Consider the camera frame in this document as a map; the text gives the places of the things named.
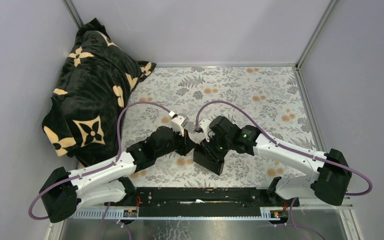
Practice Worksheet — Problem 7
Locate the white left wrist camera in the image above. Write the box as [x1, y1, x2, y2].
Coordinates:
[170, 114, 189, 133]

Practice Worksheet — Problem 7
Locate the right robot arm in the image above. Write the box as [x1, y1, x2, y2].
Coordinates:
[193, 116, 352, 206]

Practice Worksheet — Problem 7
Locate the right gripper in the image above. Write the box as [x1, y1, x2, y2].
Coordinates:
[200, 130, 232, 164]

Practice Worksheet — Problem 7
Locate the purple cable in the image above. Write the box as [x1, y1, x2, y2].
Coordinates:
[193, 100, 373, 240]
[27, 101, 180, 221]

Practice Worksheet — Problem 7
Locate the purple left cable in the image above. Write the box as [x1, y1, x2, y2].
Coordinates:
[27, 101, 180, 221]

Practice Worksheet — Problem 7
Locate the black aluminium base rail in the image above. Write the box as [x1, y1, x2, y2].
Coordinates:
[58, 186, 353, 220]

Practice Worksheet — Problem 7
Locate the black paper box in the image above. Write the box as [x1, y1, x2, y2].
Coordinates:
[193, 138, 231, 176]

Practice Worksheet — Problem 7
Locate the floral tablecloth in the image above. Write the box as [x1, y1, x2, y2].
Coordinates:
[122, 66, 316, 188]

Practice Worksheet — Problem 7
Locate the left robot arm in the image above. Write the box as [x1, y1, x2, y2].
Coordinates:
[39, 126, 197, 223]

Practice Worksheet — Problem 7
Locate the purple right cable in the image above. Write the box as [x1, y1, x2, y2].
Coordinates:
[193, 100, 373, 240]

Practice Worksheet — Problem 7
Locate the black floral blanket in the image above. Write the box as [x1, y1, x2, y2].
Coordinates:
[42, 18, 156, 165]

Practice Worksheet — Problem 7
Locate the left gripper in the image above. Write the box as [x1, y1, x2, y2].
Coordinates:
[155, 127, 197, 160]

